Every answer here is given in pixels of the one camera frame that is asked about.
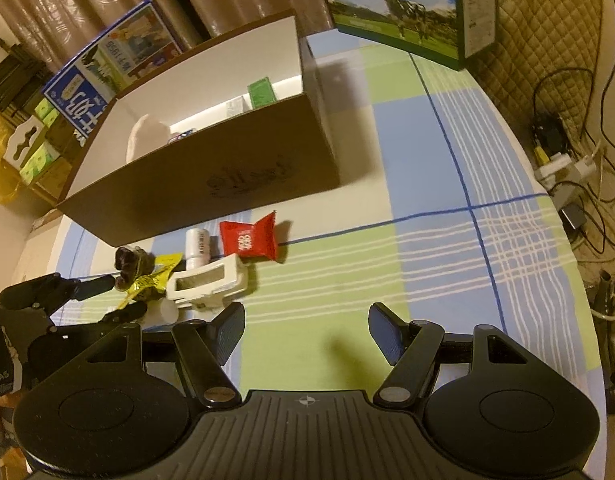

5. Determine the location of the white plastic holder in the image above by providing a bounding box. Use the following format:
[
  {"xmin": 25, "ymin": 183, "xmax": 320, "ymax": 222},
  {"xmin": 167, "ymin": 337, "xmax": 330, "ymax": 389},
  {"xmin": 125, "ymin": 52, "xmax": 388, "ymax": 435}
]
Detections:
[{"xmin": 166, "ymin": 253, "xmax": 248, "ymax": 311}]

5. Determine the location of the dark blue milk carton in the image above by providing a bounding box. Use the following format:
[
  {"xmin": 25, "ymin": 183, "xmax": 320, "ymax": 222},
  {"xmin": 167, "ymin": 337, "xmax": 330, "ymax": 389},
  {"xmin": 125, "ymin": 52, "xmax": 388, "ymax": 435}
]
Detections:
[{"xmin": 42, "ymin": 0, "xmax": 183, "ymax": 141}]

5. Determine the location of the tangle of cables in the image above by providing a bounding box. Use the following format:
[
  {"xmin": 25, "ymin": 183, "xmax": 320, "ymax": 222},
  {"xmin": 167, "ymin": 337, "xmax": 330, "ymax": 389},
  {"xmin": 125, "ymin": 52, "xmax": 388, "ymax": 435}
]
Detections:
[{"xmin": 532, "ymin": 0, "xmax": 615, "ymax": 266}]

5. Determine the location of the white power strip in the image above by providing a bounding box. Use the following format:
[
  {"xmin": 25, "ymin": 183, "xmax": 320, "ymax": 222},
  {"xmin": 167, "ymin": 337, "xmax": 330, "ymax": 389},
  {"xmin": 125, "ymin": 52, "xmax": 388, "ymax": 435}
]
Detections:
[{"xmin": 535, "ymin": 152, "xmax": 573, "ymax": 186}]

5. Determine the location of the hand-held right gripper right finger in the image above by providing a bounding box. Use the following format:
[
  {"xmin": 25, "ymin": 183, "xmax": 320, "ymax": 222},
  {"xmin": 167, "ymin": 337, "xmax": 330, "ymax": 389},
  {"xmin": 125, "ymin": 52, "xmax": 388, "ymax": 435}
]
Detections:
[{"xmin": 368, "ymin": 302, "xmax": 533, "ymax": 408}]

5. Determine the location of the white cloth ball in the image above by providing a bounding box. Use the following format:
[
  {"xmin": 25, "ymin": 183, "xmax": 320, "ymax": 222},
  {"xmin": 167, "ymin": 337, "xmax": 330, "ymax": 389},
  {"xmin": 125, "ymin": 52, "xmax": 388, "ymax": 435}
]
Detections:
[{"xmin": 126, "ymin": 114, "xmax": 169, "ymax": 163}]

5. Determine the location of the red snack packet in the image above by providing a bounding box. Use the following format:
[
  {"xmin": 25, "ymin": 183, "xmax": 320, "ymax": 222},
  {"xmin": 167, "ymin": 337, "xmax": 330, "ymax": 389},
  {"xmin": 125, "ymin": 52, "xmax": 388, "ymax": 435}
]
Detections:
[{"xmin": 219, "ymin": 210, "xmax": 279, "ymax": 263}]

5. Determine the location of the checkered tablecloth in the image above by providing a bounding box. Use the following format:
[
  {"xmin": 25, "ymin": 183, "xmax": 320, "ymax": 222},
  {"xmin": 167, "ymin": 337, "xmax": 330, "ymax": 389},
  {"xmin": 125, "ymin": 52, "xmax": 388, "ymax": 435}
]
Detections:
[{"xmin": 52, "ymin": 27, "xmax": 605, "ymax": 480}]

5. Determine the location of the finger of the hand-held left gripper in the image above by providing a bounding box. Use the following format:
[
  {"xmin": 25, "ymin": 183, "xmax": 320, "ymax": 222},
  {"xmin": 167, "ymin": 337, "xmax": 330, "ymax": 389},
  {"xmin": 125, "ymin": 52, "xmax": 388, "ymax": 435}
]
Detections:
[
  {"xmin": 0, "ymin": 272, "xmax": 117, "ymax": 311},
  {"xmin": 50, "ymin": 301, "xmax": 149, "ymax": 333}
]

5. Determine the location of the white carry carton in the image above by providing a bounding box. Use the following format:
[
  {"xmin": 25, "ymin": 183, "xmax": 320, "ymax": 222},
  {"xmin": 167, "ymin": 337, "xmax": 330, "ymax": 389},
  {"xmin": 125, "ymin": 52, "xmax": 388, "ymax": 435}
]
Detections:
[{"xmin": 2, "ymin": 115, "xmax": 46, "ymax": 171}]

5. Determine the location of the light blue cow milk carton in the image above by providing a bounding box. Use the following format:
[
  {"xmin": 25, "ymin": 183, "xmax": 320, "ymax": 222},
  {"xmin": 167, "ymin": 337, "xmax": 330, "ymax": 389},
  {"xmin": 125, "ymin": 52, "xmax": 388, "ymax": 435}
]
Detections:
[{"xmin": 315, "ymin": 0, "xmax": 498, "ymax": 72}]

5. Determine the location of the green and white box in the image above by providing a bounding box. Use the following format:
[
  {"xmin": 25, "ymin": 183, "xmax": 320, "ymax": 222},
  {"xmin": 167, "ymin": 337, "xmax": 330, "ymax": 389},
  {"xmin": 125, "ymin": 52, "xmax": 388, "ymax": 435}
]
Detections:
[{"xmin": 246, "ymin": 76, "xmax": 278, "ymax": 110}]

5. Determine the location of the black power adapter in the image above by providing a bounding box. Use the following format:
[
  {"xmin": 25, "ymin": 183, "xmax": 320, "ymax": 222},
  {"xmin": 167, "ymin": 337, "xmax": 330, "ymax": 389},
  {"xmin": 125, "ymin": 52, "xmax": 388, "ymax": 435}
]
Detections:
[{"xmin": 532, "ymin": 112, "xmax": 568, "ymax": 156}]

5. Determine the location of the stack of green tissue packs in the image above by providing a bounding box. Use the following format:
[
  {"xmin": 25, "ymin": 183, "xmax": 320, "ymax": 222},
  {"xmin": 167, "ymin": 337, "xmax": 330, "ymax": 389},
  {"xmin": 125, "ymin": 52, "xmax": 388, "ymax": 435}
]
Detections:
[{"xmin": 20, "ymin": 97, "xmax": 61, "ymax": 186}]

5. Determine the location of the quilted chair cover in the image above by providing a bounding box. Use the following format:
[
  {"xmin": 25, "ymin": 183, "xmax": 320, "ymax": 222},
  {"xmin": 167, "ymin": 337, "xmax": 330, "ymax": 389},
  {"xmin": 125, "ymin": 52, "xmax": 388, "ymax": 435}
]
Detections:
[{"xmin": 475, "ymin": 0, "xmax": 605, "ymax": 136}]

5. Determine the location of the small white bottle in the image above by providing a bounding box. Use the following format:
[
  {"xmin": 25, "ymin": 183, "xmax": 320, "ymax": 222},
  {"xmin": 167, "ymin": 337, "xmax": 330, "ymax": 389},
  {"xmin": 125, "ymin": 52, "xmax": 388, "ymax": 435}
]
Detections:
[{"xmin": 185, "ymin": 227, "xmax": 212, "ymax": 271}]

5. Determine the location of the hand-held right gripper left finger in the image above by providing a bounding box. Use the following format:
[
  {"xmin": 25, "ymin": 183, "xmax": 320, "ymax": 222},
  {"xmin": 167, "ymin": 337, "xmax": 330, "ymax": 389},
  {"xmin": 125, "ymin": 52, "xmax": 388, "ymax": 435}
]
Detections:
[{"xmin": 82, "ymin": 302, "xmax": 246, "ymax": 408}]

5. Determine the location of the grey power adapter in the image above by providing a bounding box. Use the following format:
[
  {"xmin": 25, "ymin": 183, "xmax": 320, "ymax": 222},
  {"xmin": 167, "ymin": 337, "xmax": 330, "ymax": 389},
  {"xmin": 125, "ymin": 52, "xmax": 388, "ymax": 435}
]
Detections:
[{"xmin": 557, "ymin": 202, "xmax": 588, "ymax": 231}]

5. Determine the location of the yellow plastic bag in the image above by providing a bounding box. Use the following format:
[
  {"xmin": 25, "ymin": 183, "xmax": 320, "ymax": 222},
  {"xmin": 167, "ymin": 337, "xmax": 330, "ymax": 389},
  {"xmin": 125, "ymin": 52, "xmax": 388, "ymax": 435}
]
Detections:
[{"xmin": 0, "ymin": 112, "xmax": 26, "ymax": 206}]

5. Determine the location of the brown cardboard box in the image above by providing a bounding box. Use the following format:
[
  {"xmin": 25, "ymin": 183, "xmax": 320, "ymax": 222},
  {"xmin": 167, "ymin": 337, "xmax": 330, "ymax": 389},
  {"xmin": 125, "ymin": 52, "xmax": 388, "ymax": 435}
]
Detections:
[{"xmin": 55, "ymin": 8, "xmax": 341, "ymax": 248}]

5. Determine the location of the yellow-green packet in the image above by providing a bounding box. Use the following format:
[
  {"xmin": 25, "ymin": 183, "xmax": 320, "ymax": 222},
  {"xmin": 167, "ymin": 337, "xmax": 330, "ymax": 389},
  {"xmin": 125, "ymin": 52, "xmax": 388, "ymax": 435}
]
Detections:
[{"xmin": 120, "ymin": 252, "xmax": 184, "ymax": 311}]

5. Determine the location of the beige patterned bed sheet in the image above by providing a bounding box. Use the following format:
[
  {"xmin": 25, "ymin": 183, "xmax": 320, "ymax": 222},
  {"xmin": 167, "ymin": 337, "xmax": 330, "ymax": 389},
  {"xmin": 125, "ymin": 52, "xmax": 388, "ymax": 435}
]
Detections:
[{"xmin": 0, "ymin": 200, "xmax": 73, "ymax": 306}]

